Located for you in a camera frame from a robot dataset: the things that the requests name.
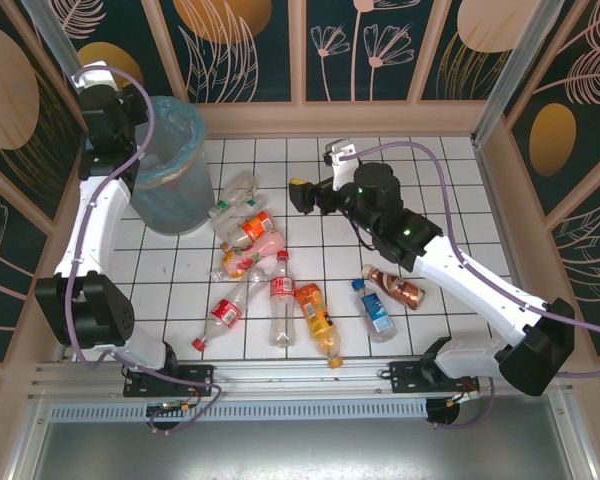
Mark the orange label drink bottle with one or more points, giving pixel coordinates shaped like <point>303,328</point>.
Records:
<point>257,225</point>

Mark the pink fruit print bottle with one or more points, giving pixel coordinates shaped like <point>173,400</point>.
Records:
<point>267,244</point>

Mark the clear cola bottle red label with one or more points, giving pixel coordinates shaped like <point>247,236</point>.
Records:
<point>226,311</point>
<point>281,287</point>

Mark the grey translucent waste bin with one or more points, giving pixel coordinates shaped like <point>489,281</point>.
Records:
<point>180,210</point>

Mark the orange juice bottle yellow label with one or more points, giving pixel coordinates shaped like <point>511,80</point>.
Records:
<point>316,307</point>

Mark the brown coffee drink bottle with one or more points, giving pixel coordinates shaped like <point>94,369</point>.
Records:
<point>402,290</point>

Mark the blue label blue cap bottle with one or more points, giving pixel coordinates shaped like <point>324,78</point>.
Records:
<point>375,310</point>

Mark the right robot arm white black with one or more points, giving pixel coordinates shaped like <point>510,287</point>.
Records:
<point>480,285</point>

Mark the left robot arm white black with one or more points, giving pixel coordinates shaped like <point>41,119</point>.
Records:
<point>100,220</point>

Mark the grey sheet metal panel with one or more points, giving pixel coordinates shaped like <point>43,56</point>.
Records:
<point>300,450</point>

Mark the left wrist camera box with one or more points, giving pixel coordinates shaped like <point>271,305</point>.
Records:
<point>100,80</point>

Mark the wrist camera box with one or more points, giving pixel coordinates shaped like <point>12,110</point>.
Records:
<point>340,150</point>
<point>100,80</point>

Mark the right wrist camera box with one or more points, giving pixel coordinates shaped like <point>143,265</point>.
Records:
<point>340,150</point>

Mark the aluminium corner post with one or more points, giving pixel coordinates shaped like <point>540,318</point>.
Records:
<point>62,30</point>
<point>520,65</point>

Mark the aluminium side rail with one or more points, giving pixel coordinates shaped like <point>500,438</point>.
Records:
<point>500,200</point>

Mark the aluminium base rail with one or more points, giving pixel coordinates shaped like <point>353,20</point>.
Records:
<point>300,377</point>

